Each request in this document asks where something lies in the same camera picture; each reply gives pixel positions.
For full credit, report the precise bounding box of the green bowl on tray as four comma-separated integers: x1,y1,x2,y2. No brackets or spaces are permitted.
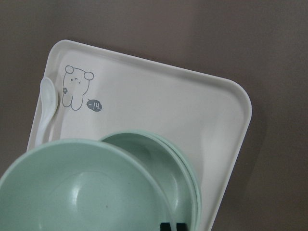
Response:
153,134,202,231

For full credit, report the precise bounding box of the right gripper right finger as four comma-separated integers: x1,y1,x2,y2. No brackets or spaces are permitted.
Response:
176,223,187,231

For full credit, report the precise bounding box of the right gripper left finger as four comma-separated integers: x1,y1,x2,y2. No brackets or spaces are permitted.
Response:
160,223,172,231

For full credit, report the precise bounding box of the cream bunny serving tray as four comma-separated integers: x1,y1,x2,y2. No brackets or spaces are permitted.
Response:
44,40,252,231

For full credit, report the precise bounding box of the green bowl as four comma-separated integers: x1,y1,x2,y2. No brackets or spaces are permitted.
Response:
101,130,201,231
0,140,176,231
153,134,202,231

